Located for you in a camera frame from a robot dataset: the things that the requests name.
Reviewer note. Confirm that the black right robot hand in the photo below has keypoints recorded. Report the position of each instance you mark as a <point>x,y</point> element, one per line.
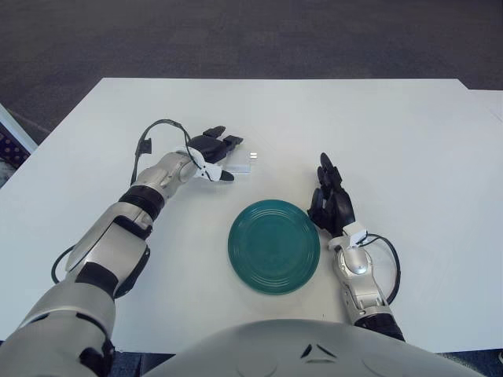
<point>334,204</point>

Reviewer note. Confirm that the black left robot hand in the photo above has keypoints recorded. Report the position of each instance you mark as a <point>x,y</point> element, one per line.
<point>208,147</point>

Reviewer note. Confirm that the white charger block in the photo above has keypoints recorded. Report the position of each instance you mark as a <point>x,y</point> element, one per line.
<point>240,164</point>

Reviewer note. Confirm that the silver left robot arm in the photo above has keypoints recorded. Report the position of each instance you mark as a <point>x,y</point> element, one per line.
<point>118,235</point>

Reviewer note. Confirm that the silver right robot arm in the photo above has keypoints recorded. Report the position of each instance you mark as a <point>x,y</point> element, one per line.
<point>361,282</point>

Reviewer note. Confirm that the teal round plate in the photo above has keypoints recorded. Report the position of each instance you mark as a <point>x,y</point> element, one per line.
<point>275,247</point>

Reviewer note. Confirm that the grey robot torso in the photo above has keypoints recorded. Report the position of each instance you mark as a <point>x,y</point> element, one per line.
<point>298,353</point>

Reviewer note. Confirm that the white framed patterned panel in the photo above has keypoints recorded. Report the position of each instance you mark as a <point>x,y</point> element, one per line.
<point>12,149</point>

